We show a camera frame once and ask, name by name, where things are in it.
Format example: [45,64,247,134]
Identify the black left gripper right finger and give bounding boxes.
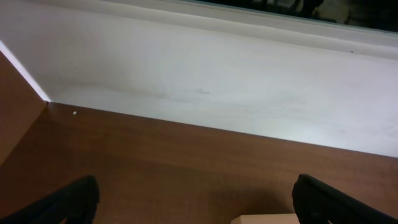
[292,174,397,224]

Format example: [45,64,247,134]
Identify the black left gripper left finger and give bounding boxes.
[1,175,100,224]

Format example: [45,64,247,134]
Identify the brown cardboard box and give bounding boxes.
[231,213,300,224]

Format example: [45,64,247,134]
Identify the brown side partition panel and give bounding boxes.
[1,54,47,163]

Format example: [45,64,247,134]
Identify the dark window strip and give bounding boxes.
[198,0,397,32]

